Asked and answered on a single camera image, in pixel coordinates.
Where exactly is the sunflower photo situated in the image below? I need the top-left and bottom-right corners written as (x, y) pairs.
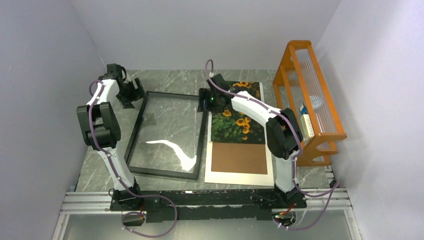
top-left (210, 81), bottom-right (266, 145)

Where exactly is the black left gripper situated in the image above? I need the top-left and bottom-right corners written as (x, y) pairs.
top-left (116, 78), bottom-right (148, 109)

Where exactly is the aluminium table rail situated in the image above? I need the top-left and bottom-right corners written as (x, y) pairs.
top-left (53, 187), bottom-right (362, 240)

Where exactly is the black picture frame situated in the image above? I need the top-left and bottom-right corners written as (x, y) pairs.
top-left (124, 91), bottom-right (209, 180)

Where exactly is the white mat backing board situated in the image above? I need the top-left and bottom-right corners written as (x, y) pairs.
top-left (204, 142), bottom-right (274, 187)

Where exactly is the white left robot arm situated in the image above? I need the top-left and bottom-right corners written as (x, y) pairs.
top-left (76, 63), bottom-right (146, 210)

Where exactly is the clear acrylic sheet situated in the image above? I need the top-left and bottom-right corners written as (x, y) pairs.
top-left (129, 97), bottom-right (203, 173)

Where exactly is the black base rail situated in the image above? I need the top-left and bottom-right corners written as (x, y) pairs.
top-left (109, 187), bottom-right (307, 223)

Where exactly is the orange wooden shelf rack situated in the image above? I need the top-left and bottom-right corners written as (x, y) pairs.
top-left (272, 40), bottom-right (347, 167)

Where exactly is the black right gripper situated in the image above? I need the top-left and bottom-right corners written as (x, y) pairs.
top-left (198, 87), bottom-right (225, 113)

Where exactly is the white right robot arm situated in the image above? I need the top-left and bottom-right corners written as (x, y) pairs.
top-left (198, 73), bottom-right (303, 208)

